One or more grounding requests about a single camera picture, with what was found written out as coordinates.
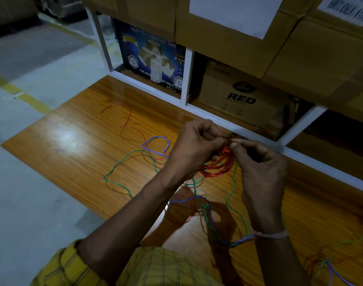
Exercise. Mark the pale thread wristband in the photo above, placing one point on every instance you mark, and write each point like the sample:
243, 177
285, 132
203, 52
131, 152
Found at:
270, 234

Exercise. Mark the brown box with black print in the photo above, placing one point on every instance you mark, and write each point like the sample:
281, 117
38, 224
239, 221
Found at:
238, 98

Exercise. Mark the person's left hand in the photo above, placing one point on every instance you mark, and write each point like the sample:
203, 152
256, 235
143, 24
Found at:
191, 148

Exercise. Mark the person's right forearm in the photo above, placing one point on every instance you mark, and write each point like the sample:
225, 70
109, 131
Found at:
278, 260

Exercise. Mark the yellow checked shirt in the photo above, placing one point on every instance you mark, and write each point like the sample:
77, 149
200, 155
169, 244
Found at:
157, 269

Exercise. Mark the cardboard box with white label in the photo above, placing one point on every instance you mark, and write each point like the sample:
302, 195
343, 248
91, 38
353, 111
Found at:
229, 41

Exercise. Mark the person's left fingers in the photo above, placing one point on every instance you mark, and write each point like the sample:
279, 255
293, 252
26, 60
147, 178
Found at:
211, 135

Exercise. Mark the person's left forearm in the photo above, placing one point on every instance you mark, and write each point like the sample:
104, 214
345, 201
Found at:
130, 226

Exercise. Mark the grey plastic-wrapped bundle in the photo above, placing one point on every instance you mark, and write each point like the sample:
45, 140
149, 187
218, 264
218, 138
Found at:
62, 5

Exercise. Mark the person's right thumb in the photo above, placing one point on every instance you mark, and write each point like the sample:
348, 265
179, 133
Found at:
247, 146

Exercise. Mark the cardboard box with printed label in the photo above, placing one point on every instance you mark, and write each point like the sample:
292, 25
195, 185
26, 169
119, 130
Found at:
327, 56

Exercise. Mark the blue printed tape box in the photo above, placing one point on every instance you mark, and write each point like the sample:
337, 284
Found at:
148, 56

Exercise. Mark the plain cardboard box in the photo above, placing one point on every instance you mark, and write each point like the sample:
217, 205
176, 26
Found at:
130, 11

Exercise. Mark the person's right hand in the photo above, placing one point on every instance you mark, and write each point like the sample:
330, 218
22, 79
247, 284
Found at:
263, 181

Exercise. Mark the white metal shelf frame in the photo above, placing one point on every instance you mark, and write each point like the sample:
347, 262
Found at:
186, 75

